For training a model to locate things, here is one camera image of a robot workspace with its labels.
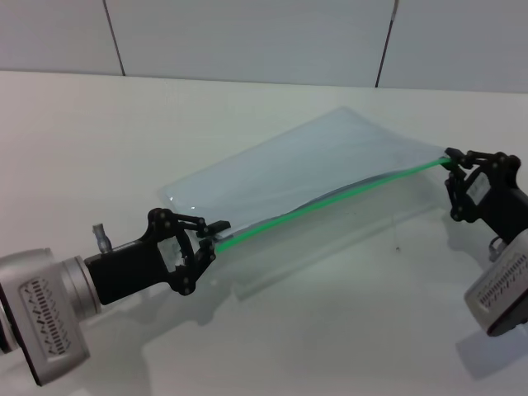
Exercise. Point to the clear plastic fitting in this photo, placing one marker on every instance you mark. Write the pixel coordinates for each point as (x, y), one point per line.
(102, 239)

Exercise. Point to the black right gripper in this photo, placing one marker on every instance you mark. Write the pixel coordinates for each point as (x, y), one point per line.
(503, 198)

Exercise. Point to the clear document bag green zipper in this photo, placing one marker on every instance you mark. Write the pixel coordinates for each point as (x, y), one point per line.
(313, 165)

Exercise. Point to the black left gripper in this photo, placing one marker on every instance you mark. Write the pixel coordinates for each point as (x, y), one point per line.
(123, 268)

